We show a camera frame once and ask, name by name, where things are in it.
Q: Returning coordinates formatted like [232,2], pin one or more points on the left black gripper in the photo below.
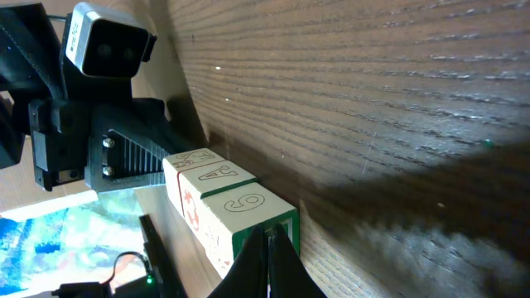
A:
[108,146]

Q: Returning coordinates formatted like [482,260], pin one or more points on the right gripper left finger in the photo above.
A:
[248,275]

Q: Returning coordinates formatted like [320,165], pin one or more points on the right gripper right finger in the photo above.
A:
[287,275]

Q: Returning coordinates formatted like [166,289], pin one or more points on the plain white wooden block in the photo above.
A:
[175,165]

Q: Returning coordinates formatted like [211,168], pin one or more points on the white block orange print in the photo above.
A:
[227,219]

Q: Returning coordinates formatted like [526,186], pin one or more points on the white block red globe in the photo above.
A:
[205,181]

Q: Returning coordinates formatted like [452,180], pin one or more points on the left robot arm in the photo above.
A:
[30,71]

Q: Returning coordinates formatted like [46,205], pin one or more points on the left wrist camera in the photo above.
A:
[103,49]

